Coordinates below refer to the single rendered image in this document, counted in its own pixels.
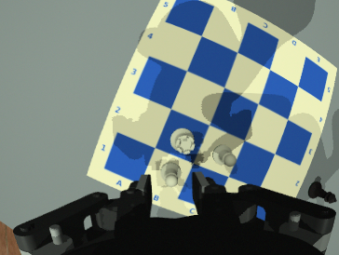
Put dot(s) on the white rook chess piece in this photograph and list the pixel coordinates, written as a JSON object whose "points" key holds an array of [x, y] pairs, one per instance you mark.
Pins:
{"points": [[184, 140]]}

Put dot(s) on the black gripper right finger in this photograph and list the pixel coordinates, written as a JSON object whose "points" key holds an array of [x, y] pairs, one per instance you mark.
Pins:
{"points": [[284, 214]]}

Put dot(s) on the blue and cream chessboard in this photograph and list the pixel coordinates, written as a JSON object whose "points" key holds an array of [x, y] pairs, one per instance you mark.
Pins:
{"points": [[230, 77]]}

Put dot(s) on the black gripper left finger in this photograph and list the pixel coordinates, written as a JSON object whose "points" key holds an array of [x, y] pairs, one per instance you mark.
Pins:
{"points": [[63, 228]]}

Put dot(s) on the white pawn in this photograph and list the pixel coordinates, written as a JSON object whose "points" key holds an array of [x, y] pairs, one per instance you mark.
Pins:
{"points": [[172, 172], [224, 153]]}

